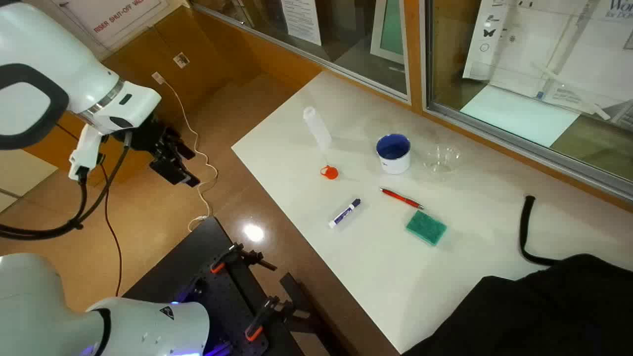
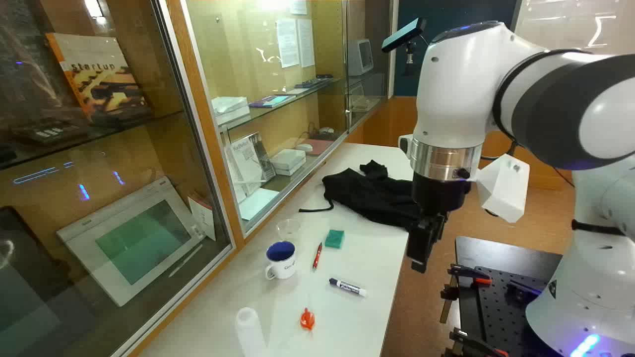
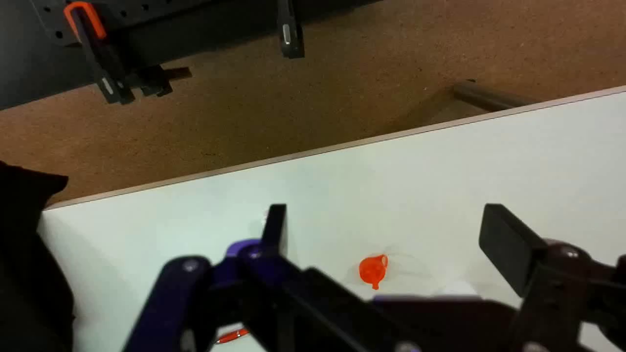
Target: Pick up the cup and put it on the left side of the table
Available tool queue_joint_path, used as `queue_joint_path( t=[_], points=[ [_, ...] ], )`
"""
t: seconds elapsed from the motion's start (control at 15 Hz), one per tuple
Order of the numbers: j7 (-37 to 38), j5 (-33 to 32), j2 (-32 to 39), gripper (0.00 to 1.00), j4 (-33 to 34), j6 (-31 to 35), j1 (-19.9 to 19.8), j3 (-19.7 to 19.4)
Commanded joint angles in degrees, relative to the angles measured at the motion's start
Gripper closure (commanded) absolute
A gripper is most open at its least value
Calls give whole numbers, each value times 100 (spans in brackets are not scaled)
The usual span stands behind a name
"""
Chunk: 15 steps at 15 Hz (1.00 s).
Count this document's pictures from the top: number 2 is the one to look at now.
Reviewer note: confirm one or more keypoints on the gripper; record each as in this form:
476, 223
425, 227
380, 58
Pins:
439, 196

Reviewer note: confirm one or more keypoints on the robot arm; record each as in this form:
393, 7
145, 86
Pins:
461, 89

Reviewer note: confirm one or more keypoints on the clear plastic cup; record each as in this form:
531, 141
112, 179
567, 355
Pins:
288, 229

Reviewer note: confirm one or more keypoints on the black cloth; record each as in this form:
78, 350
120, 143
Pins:
372, 196

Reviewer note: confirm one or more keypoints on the orange and black clamp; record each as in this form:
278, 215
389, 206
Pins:
466, 273
476, 344

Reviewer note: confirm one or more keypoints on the green sponge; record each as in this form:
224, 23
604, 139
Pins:
335, 239

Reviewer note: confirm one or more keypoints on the blue and white marker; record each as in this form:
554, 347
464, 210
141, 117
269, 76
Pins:
347, 287

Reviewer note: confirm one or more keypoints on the pink flat case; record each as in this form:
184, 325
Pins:
319, 147

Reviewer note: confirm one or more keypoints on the red pen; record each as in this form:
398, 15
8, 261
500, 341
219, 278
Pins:
317, 256

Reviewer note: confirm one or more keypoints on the flat white box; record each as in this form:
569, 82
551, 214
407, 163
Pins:
287, 161

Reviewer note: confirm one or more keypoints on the old white computer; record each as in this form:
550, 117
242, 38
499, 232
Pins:
360, 56

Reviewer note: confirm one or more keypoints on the white mug with blue inside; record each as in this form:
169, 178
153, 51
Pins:
283, 265

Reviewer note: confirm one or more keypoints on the small orange plastic piece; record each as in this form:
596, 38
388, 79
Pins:
307, 320

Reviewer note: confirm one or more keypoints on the white paper sheet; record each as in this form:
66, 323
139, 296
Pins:
258, 203

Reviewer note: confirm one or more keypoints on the black and white magazine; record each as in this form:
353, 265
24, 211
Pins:
250, 161

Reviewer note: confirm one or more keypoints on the purple book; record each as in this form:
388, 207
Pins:
270, 101

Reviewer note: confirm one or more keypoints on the whiteboard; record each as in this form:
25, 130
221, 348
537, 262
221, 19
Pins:
570, 22

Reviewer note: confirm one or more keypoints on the stack of white boxes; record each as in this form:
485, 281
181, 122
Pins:
230, 110

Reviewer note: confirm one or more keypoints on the translucent white plastic bottle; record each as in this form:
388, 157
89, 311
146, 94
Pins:
249, 332

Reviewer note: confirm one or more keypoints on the small white card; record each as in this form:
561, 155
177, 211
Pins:
203, 218

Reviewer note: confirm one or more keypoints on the glass display cabinet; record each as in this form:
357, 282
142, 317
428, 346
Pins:
149, 163

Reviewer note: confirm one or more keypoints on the white tablet device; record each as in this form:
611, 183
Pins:
134, 243

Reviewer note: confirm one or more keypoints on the orange book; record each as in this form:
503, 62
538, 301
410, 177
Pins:
99, 74

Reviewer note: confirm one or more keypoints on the dark calculator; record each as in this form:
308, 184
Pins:
49, 131

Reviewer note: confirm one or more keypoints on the camera on mount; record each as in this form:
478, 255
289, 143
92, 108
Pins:
403, 33

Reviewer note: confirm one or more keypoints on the papers on cabinet wall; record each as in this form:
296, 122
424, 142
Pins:
295, 42

